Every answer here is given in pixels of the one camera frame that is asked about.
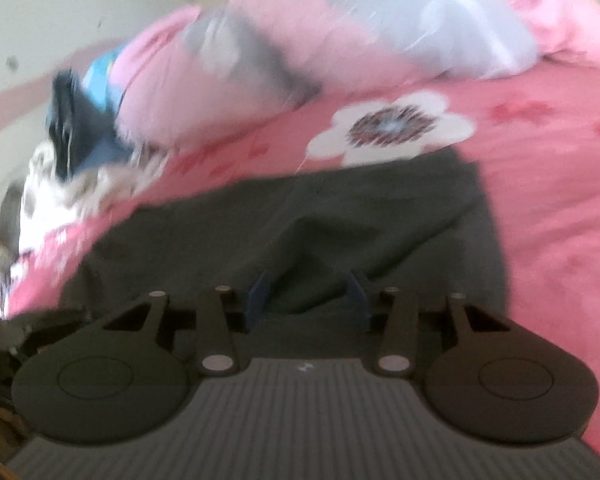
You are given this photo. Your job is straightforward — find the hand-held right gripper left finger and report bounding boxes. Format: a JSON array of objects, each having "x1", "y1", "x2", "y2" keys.
[{"x1": 102, "y1": 269, "x2": 273, "y2": 377}]

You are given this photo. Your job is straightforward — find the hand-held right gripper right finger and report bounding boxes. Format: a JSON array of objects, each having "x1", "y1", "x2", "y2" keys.
[{"x1": 346, "y1": 270, "x2": 512, "y2": 377}]

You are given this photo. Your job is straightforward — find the dark grey garment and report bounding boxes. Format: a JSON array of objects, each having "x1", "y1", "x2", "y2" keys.
[{"x1": 24, "y1": 149, "x2": 512, "y2": 362}]

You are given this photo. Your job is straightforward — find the pink grey floral quilt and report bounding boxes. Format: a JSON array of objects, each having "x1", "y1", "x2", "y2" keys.
[{"x1": 114, "y1": 0, "x2": 600, "y2": 154}]

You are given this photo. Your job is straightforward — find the pink floral bed sheet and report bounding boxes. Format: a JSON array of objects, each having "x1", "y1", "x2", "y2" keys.
[{"x1": 0, "y1": 56, "x2": 600, "y2": 462}]

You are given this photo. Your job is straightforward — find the white towel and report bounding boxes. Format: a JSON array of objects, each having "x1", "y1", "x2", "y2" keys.
[{"x1": 16, "y1": 139, "x2": 172, "y2": 257}]

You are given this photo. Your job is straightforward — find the blue jeans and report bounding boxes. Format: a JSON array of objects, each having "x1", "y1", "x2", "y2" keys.
[{"x1": 46, "y1": 69, "x2": 137, "y2": 182}]

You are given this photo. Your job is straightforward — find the grey speckled blanket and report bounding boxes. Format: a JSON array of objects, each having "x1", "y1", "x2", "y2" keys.
[{"x1": 0, "y1": 181, "x2": 27, "y2": 282}]

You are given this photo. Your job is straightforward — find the light blue striped cloth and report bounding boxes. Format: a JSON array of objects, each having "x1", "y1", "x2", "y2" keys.
[{"x1": 81, "y1": 41, "x2": 132, "y2": 112}]

